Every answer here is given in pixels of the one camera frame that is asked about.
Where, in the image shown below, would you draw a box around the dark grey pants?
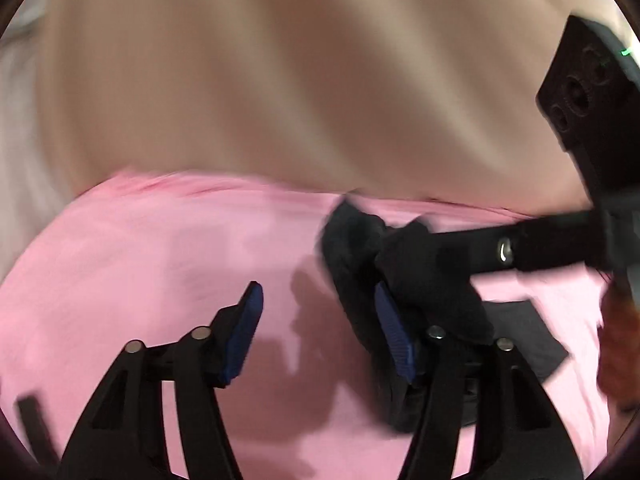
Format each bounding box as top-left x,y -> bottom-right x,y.
320,197 -> 570,434

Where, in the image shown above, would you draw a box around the person's right hand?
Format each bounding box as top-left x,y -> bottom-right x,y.
597,283 -> 639,413

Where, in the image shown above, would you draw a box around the black smartphone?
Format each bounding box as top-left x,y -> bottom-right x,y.
16,394 -> 60,469

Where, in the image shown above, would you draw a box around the beige curtain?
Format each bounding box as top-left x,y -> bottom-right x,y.
37,0 -> 639,214

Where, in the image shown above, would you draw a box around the pink bed sheet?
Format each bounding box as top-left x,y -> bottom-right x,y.
0,169 -> 622,480

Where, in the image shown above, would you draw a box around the silver satin curtain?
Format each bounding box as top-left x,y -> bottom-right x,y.
1,6 -> 70,276

